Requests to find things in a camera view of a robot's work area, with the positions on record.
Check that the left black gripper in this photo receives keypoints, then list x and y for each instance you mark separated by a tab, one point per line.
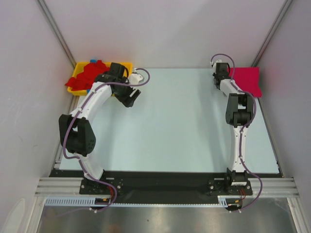
127	100

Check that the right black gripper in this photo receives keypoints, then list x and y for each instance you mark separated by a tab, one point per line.
215	74

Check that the magenta t shirt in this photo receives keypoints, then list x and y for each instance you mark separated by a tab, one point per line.
247	79

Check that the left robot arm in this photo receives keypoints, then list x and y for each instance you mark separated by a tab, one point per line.
77	137

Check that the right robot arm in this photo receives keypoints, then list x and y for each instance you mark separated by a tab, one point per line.
239	113

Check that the blue t shirt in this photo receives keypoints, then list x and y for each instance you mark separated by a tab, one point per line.
93	69

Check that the red t shirt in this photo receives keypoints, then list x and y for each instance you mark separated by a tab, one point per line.
86	76

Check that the yellow plastic bin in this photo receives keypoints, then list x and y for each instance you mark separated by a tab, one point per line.
80	68

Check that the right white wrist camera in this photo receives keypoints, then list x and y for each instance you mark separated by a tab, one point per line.
213	63

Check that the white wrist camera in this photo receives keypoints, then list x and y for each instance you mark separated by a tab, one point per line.
213	63
135	77

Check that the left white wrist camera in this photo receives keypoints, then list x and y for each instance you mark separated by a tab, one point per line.
135	77

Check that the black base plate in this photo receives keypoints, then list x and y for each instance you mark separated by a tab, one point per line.
154	187

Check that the right corner aluminium post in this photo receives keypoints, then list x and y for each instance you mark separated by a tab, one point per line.
272	31

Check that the corner aluminium post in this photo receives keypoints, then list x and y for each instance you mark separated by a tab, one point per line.
47	14
272	31

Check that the left corner aluminium post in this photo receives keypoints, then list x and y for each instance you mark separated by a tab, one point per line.
47	14

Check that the slotted cable duct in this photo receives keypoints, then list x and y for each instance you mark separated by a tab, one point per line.
99	202

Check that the aluminium frame rail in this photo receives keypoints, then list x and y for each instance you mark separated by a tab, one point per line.
271	187

